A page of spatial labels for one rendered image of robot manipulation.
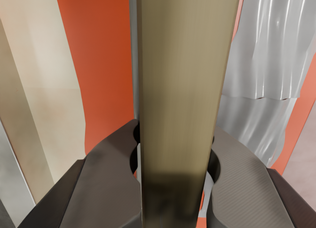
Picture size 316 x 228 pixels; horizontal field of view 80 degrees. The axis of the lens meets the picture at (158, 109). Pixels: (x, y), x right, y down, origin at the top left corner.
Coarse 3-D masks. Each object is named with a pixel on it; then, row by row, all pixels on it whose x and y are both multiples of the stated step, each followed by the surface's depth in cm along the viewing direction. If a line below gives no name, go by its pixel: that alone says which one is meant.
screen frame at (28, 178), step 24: (0, 24) 15; (0, 48) 15; (0, 72) 15; (0, 96) 16; (24, 96) 18; (0, 120) 16; (24, 120) 18; (0, 144) 17; (24, 144) 18; (0, 168) 18; (24, 168) 19; (48, 168) 23; (0, 192) 20; (24, 192) 20; (24, 216) 22
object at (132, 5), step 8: (136, 8) 11; (136, 16) 11; (136, 24) 11; (136, 32) 12; (136, 40) 12; (136, 48) 12; (136, 56) 12; (136, 64) 12; (136, 72) 13; (136, 80) 13; (136, 88) 13; (136, 96) 14; (136, 104) 14; (136, 112) 14; (136, 176) 17
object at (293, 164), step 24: (96, 96) 18; (120, 96) 18; (96, 120) 19; (120, 120) 19; (312, 120) 18; (96, 144) 21; (288, 144) 20; (312, 144) 20; (288, 168) 21; (312, 168) 21; (312, 192) 23
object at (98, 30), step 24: (72, 0) 14; (96, 0) 14; (120, 0) 14; (240, 0) 14; (72, 24) 15; (96, 24) 15; (120, 24) 15; (72, 48) 16; (96, 48) 16; (120, 48) 16; (96, 72) 17; (120, 72) 17; (312, 72) 16; (312, 96) 17
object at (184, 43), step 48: (144, 0) 5; (192, 0) 5; (144, 48) 6; (192, 48) 6; (144, 96) 7; (192, 96) 6; (144, 144) 8; (192, 144) 7; (144, 192) 9; (192, 192) 8
